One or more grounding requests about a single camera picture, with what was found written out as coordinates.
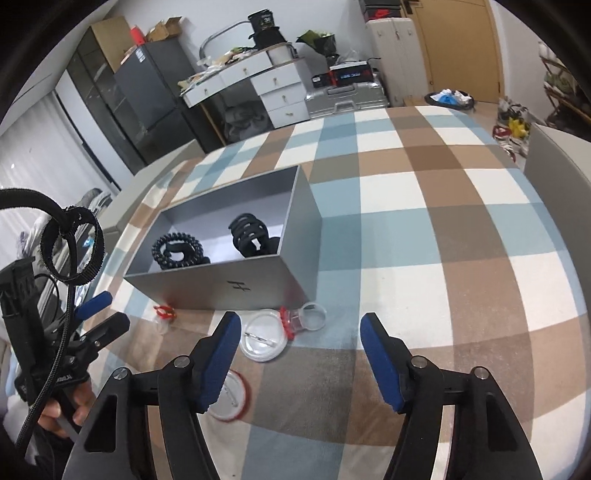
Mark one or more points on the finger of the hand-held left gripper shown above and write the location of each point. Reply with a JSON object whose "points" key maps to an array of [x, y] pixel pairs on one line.
{"points": [[108, 330], [94, 302]]}

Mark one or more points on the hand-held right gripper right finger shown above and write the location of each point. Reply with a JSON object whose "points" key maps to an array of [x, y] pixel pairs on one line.
{"points": [[381, 364]]}

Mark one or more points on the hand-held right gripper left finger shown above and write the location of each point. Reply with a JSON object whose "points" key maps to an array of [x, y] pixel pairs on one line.
{"points": [[219, 364]]}

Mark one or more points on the red rimmed round badge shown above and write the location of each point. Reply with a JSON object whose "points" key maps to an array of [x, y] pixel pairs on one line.
{"points": [[233, 397]]}

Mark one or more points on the white round pin badge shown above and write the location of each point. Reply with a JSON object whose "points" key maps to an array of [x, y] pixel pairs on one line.
{"points": [[263, 339]]}

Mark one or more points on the silver box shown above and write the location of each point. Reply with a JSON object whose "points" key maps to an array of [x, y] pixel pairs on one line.
{"points": [[258, 277]]}

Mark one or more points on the black hair claw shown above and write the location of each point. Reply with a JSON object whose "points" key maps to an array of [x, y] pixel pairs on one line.
{"points": [[251, 235]]}

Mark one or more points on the person's left hand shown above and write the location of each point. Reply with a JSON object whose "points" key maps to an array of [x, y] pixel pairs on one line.
{"points": [[62, 415]]}

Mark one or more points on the plaid tablecloth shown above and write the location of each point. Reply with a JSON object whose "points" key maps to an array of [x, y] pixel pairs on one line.
{"points": [[438, 258]]}

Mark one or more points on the dark glass cabinet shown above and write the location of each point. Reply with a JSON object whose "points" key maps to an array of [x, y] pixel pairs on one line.
{"points": [[99, 106]]}

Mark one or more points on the dark grey fridge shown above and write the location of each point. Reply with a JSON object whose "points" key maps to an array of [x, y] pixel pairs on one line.
{"points": [[157, 101]]}

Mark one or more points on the plain grey cabinet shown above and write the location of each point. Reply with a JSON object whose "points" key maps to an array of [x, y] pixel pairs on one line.
{"points": [[561, 184]]}

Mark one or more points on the flat cardboard sheet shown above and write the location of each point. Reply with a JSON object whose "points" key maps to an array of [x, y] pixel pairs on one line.
{"points": [[111, 41]]}

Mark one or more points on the silver suitcase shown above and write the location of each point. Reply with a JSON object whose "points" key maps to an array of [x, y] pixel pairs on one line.
{"points": [[346, 99]]}

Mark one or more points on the small red box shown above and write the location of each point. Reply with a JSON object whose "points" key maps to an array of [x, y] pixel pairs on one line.
{"points": [[136, 36]]}

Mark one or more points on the shoes on floor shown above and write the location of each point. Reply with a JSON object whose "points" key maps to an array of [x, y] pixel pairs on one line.
{"points": [[512, 127]]}

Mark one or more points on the basket of clothes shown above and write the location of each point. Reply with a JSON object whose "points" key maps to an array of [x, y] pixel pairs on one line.
{"points": [[450, 99]]}

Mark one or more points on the open cardboard box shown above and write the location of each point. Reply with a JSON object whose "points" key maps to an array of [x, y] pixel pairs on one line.
{"points": [[164, 30]]}

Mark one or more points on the white desk with drawers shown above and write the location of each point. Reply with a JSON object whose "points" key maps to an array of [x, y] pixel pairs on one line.
{"points": [[277, 87]]}

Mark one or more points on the small black box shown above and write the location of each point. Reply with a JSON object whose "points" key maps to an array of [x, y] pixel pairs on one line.
{"points": [[320, 81]]}

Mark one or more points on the black and red device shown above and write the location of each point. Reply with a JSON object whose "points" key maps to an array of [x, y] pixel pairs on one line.
{"points": [[351, 74]]}

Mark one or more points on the white suitcase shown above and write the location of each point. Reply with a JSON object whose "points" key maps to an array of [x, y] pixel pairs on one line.
{"points": [[397, 60]]}

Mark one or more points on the wooden door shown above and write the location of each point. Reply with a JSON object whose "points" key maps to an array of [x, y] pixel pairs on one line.
{"points": [[457, 50]]}

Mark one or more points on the black bag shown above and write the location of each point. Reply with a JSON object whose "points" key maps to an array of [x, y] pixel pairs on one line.
{"points": [[267, 27]]}

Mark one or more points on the black wrapped flower bouquet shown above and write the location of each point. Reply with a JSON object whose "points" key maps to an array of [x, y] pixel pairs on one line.
{"points": [[318, 44]]}

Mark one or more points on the wooden shoe rack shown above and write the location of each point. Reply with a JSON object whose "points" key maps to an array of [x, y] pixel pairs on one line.
{"points": [[565, 87]]}

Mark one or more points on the black shoe box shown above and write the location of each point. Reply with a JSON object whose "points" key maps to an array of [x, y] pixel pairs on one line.
{"points": [[381, 9]]}

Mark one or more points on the arched metal frame mirror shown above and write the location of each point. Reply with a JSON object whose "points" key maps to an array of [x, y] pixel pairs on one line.
{"points": [[217, 34]]}

